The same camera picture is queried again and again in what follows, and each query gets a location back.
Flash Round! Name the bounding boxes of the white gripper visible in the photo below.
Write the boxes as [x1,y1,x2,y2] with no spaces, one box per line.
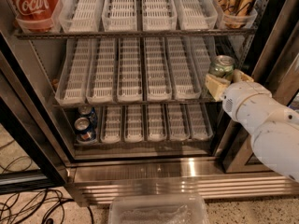
[205,69,272,121]

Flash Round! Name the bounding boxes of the green soda can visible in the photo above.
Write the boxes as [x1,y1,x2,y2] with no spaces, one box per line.
[208,55,235,81]

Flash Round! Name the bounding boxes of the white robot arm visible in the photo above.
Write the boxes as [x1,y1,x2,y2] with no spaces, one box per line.
[205,73,299,182]

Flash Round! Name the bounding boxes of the middle shelf rightmost tray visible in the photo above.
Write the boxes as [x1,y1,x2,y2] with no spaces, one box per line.
[190,35,232,100]

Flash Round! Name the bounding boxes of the shelf tray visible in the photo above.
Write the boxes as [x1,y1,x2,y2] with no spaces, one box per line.
[204,0,259,30]
[14,0,64,34]
[190,35,232,100]

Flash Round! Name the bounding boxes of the fridge glass door right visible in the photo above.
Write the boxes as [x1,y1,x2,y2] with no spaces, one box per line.
[221,0,299,173]

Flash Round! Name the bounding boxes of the fridge glass door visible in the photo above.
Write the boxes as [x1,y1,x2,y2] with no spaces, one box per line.
[221,0,299,173]
[0,35,66,194]

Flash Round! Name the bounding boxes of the top shelf rightmost tray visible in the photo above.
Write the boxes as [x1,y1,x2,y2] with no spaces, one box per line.
[204,0,259,30]

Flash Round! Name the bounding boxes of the stainless steel fridge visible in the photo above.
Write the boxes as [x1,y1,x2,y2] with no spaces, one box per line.
[0,0,299,206]

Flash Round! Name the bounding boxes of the rear blue soda can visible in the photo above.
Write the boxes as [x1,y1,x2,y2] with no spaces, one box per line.
[78,106,98,128]

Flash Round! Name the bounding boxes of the blue soda can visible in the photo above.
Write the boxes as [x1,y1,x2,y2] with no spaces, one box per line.
[74,118,96,142]
[78,106,98,128]

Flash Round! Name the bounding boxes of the front blue soda can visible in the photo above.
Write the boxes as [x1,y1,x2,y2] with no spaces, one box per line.
[74,118,96,142]

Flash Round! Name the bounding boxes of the top shelf leftmost tray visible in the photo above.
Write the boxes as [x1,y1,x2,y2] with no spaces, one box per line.
[14,0,64,34]

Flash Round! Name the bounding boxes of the fridge glass door left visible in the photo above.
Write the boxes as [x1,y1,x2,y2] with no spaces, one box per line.
[0,35,66,194]

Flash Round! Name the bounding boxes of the red Coca-Cola can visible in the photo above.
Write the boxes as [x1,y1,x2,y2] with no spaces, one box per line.
[4,0,61,33]

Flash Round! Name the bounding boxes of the gold patterned cans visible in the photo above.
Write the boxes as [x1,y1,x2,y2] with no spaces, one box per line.
[214,0,263,29]

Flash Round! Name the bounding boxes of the clear plastic bin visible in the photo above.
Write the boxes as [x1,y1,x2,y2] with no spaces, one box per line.
[108,194,210,224]

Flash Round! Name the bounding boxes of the top shelf wire rack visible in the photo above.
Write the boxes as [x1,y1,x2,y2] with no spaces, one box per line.
[14,27,256,40]

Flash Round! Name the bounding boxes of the shelf wire rack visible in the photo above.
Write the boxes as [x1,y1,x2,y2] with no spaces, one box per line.
[14,27,256,40]
[52,99,220,108]

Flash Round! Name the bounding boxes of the middle shelf wire rack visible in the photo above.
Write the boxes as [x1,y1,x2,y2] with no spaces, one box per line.
[52,99,220,108]

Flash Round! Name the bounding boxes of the black floor cables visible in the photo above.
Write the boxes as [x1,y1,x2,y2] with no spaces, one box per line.
[0,138,95,224]

